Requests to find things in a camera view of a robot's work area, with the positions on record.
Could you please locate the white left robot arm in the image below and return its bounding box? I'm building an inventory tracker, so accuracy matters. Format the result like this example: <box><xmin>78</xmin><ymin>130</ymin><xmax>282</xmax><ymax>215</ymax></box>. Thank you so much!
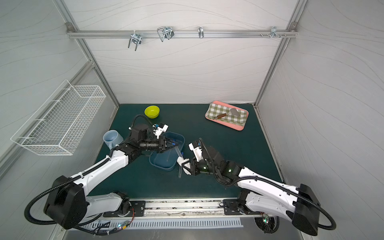
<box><xmin>24</xmin><ymin>121</ymin><xmax>179</xmax><ymax>230</ymax></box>

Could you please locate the uncapped clear test tube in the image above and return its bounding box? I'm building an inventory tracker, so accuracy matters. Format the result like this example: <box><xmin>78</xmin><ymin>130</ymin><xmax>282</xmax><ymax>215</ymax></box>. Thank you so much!
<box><xmin>178</xmin><ymin>166</ymin><xmax>183</xmax><ymax>179</ymax></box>

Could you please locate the blue translucent plastic container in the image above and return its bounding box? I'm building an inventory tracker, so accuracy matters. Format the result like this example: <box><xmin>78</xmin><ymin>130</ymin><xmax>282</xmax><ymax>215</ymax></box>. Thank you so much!
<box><xmin>149</xmin><ymin>132</ymin><xmax>185</xmax><ymax>172</ymax></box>

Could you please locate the yellow-green plastic bowl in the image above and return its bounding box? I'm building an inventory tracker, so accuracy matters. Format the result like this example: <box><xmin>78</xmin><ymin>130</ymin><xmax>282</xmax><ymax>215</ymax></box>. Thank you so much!
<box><xmin>145</xmin><ymin>106</ymin><xmax>160</xmax><ymax>119</ymax></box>

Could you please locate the light blue ribbed mug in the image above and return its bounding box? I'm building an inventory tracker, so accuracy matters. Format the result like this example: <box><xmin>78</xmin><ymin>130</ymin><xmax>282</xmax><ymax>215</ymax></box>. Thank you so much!
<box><xmin>103</xmin><ymin>130</ymin><xmax>124</xmax><ymax>150</ymax></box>

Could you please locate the pink tray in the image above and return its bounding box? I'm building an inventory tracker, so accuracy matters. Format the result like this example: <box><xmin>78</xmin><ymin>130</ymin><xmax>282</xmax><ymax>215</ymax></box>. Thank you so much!
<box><xmin>204</xmin><ymin>100</ymin><xmax>250</xmax><ymax>131</ymax></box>

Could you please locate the green checkered cloth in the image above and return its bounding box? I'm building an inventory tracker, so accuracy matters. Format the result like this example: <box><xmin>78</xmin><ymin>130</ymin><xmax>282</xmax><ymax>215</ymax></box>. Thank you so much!
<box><xmin>206</xmin><ymin>102</ymin><xmax>249</xmax><ymax>126</ymax></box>

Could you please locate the black cooling fan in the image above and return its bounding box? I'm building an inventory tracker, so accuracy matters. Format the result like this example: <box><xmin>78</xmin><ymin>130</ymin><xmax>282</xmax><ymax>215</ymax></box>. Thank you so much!
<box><xmin>255</xmin><ymin>216</ymin><xmax>280</xmax><ymax>234</ymax></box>

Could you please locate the metal U-bolt hook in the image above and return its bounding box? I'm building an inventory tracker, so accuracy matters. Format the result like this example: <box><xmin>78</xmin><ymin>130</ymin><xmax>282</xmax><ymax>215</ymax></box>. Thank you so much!
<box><xmin>128</xmin><ymin>32</ymin><xmax>142</xmax><ymax>51</ymax></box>

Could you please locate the metal clamp hook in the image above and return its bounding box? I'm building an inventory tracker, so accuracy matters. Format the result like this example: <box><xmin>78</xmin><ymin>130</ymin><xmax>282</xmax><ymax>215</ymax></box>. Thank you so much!
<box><xmin>157</xmin><ymin>26</ymin><xmax>175</xmax><ymax>42</ymax></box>

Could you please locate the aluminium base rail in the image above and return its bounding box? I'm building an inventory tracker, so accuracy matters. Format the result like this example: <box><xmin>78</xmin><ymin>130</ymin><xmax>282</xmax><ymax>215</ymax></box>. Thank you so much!
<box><xmin>101</xmin><ymin>196</ymin><xmax>307</xmax><ymax>218</ymax></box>

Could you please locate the white slotted cable duct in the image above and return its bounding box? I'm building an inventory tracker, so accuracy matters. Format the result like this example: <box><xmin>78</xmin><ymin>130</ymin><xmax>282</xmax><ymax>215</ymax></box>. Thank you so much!
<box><xmin>83</xmin><ymin>218</ymin><xmax>243</xmax><ymax>231</ymax></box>

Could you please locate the spatula with wooden handle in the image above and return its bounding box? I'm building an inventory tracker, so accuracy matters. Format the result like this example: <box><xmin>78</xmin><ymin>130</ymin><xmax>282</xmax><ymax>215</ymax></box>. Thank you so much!
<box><xmin>213</xmin><ymin>108</ymin><xmax>240</xmax><ymax>120</ymax></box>

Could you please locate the white wire basket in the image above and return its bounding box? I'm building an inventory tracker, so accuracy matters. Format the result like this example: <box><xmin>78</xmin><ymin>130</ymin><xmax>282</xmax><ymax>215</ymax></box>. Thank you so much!
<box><xmin>11</xmin><ymin>80</ymin><xmax>106</xmax><ymax>156</ymax></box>

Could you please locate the small metal ring hook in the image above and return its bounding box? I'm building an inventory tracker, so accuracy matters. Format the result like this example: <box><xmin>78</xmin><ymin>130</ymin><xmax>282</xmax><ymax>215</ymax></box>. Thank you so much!
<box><xmin>198</xmin><ymin>27</ymin><xmax>204</xmax><ymax>39</ymax></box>

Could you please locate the aluminium top rail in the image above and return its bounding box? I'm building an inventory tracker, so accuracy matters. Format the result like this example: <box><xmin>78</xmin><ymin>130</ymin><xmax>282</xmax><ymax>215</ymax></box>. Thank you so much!
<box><xmin>67</xmin><ymin>29</ymin><xmax>298</xmax><ymax>40</ymax></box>

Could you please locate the metal bracket hook right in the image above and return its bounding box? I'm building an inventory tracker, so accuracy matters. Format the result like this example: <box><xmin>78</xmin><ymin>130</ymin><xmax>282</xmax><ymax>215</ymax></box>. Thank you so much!
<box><xmin>260</xmin><ymin>27</ymin><xmax>286</xmax><ymax>39</ymax></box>

